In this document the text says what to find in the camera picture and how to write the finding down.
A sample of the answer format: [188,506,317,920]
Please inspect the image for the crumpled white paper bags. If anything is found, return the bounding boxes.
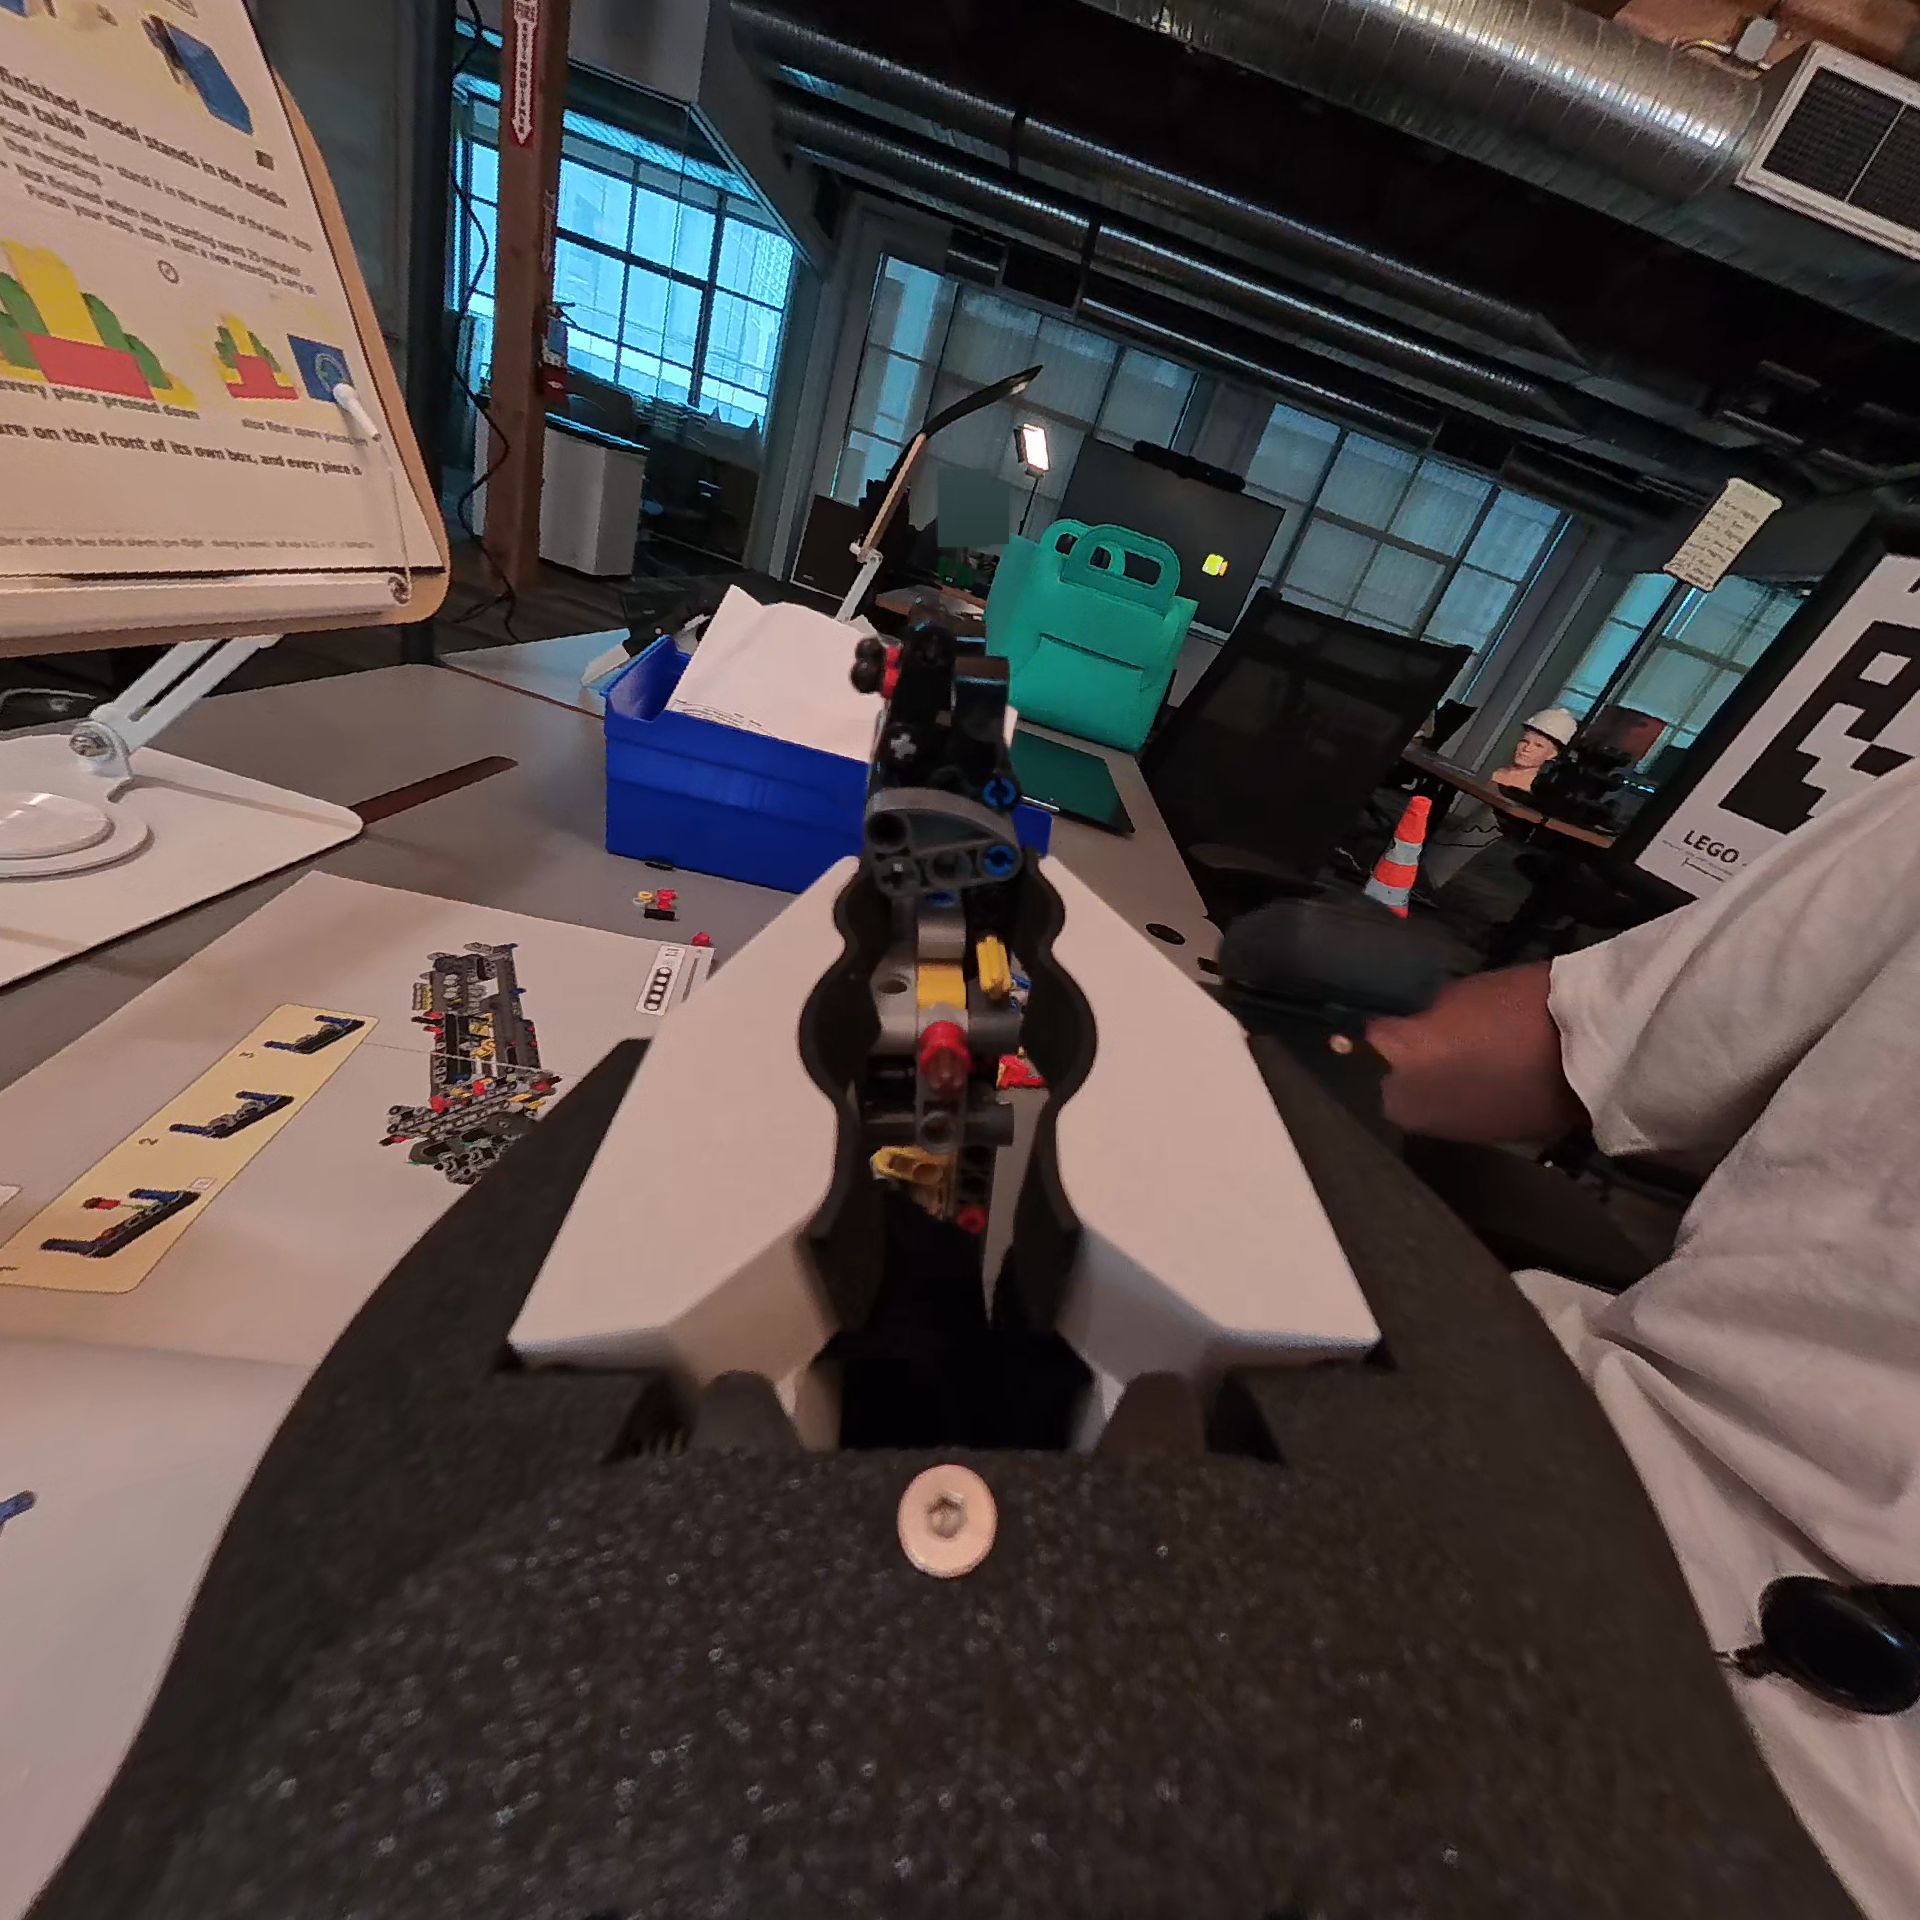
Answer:
[664,584,888,752]

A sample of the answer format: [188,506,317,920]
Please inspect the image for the dark green mat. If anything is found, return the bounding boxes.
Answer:
[1007,720,1137,834]

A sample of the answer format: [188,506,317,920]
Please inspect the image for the lego instruction booklet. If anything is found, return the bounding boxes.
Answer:
[0,870,721,1907]

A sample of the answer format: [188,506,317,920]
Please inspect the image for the wall calendar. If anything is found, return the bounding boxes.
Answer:
[1665,478,1786,590]

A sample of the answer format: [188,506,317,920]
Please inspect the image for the curved black and wood stand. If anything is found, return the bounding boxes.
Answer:
[833,363,1044,623]

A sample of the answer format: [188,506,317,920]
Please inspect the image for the black mesh office chair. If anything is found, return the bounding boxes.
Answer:
[1148,588,1474,932]

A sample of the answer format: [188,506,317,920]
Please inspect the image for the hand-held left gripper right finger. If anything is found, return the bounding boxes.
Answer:
[988,854,1384,1452]

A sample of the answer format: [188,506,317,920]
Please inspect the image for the large black wall screen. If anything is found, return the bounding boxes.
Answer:
[1056,438,1289,640]

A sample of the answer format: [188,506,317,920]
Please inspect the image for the black badge reel lanyard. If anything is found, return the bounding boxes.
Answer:
[1732,1574,1920,1715]

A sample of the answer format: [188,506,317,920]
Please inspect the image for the printed instruction sheet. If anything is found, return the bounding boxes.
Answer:
[0,0,448,579]

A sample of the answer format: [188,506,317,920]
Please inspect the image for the black and white marker sign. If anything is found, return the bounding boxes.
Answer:
[1632,556,1920,902]

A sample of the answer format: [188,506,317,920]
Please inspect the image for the teal felt bag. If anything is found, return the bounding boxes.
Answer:
[984,516,1201,752]

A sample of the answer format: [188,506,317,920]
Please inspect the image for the grid pane window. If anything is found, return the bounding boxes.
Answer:
[450,135,797,436]

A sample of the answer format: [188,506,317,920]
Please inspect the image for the grey lego chassis assembly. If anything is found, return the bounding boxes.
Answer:
[849,621,1052,1231]

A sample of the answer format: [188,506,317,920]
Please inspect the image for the silver ventilation duct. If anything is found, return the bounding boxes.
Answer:
[1079,0,1770,197]

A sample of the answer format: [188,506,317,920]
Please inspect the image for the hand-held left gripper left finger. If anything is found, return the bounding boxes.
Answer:
[511,858,903,1422]

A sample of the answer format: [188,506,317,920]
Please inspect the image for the white cabinet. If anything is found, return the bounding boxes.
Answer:
[472,411,649,579]

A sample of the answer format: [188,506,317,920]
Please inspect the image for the person's right forearm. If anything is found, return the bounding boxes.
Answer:
[1372,959,1596,1151]

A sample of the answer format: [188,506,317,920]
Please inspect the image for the orange traffic cone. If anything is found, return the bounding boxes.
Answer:
[1363,795,1433,920]

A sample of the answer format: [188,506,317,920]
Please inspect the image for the white ceiling vent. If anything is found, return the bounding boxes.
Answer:
[1737,42,1920,256]

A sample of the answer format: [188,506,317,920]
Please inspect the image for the blue plastic bin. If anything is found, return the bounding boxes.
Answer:
[603,634,1052,899]

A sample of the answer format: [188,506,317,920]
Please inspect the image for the mannequin head white helmet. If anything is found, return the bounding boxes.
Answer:
[1492,708,1585,798]

